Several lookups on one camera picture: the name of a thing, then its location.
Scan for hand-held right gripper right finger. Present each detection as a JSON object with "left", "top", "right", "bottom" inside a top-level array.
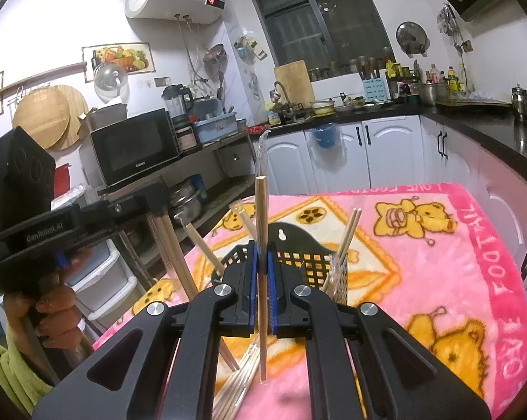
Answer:
[{"left": 267, "top": 240, "right": 492, "bottom": 420}]

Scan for pink printed blanket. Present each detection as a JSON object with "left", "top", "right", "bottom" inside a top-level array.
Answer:
[{"left": 91, "top": 181, "right": 527, "bottom": 420}]

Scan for hanging plastic organizer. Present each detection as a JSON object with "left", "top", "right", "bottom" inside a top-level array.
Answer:
[{"left": 234, "top": 35, "right": 268, "bottom": 64}]

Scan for hanging small kitchen tools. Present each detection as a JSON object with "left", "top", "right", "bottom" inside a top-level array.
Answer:
[{"left": 436, "top": 3, "right": 461, "bottom": 36}]

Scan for steel pot lid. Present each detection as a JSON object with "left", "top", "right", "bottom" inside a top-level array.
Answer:
[{"left": 396, "top": 21, "right": 431, "bottom": 57}]

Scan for round bamboo board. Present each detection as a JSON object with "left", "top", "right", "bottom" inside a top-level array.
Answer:
[{"left": 12, "top": 84, "right": 67, "bottom": 149}]

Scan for plastic drawer unit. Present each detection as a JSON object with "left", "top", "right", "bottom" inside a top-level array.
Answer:
[{"left": 49, "top": 186, "right": 137, "bottom": 320}]

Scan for row of spice jars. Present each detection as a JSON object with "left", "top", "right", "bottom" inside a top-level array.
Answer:
[{"left": 309, "top": 55, "right": 398, "bottom": 82}]

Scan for glass dome lid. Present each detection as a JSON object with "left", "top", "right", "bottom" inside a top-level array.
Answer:
[{"left": 93, "top": 61, "right": 129, "bottom": 102}]

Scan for wooden cutting board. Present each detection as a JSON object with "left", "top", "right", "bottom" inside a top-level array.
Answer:
[{"left": 274, "top": 60, "right": 315, "bottom": 105}]

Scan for dark window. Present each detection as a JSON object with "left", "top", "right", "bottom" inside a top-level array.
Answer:
[{"left": 241, "top": 0, "right": 393, "bottom": 73}]

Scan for round wooden board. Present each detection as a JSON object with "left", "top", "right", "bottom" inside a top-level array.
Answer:
[{"left": 49, "top": 85, "right": 89, "bottom": 149}]

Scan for blue plastic dish tub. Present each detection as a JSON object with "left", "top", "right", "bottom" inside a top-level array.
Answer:
[{"left": 192, "top": 111, "right": 240, "bottom": 146}]

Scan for metal storage shelf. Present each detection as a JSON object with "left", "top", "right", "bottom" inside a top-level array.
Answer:
[{"left": 97, "top": 129, "right": 264, "bottom": 272}]

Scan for wooden rolling pin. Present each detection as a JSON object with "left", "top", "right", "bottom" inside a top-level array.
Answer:
[{"left": 0, "top": 62, "right": 88, "bottom": 97}]

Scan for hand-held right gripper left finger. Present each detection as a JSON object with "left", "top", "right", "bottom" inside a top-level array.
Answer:
[{"left": 31, "top": 240, "right": 259, "bottom": 420}]

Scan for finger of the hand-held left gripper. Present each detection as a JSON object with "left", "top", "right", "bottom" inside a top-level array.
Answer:
[{"left": 110, "top": 183, "right": 171, "bottom": 229}]

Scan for black microwave oven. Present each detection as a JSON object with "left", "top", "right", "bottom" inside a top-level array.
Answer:
[{"left": 80, "top": 108, "right": 181, "bottom": 189}]

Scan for wooden chopstick pair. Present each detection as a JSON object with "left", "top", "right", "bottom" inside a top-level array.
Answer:
[
  {"left": 254, "top": 126, "right": 270, "bottom": 383},
  {"left": 147, "top": 212, "right": 242, "bottom": 372}
]

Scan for bunch of chopsticks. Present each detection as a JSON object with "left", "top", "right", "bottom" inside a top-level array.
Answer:
[{"left": 182, "top": 201, "right": 364, "bottom": 420}]

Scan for red plastic basin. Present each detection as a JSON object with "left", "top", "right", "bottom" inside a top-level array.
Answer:
[{"left": 51, "top": 163, "right": 72, "bottom": 197}]

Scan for blue knife block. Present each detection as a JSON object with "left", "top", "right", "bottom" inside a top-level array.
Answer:
[{"left": 362, "top": 78, "right": 391, "bottom": 102}]

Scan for sink faucet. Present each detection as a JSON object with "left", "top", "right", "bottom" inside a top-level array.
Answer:
[{"left": 272, "top": 81, "right": 293, "bottom": 110}]

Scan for ceramic bowl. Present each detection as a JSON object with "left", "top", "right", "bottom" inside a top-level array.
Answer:
[{"left": 309, "top": 100, "right": 336, "bottom": 117}]

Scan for blender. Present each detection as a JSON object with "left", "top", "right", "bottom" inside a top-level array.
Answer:
[{"left": 161, "top": 84, "right": 195, "bottom": 130}]

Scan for steel mixing pot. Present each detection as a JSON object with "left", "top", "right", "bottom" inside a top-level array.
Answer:
[{"left": 419, "top": 82, "right": 448, "bottom": 106}]

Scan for steel kettle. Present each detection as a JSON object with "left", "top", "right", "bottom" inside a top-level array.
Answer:
[{"left": 511, "top": 84, "right": 527, "bottom": 117}]

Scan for person's left hand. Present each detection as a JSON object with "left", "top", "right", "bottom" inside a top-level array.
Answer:
[{"left": 3, "top": 248, "right": 93, "bottom": 351}]

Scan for steel stockpot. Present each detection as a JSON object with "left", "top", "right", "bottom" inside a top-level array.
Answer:
[{"left": 169, "top": 179, "right": 207, "bottom": 224}]

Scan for white kitchen cabinet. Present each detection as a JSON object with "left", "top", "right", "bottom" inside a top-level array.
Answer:
[{"left": 252, "top": 114, "right": 527, "bottom": 298}]

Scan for dark green utensil holder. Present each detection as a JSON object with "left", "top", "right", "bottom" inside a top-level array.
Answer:
[{"left": 211, "top": 223, "right": 351, "bottom": 309}]

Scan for black kitchen countertop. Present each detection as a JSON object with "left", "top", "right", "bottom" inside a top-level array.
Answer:
[{"left": 246, "top": 98, "right": 527, "bottom": 171}]

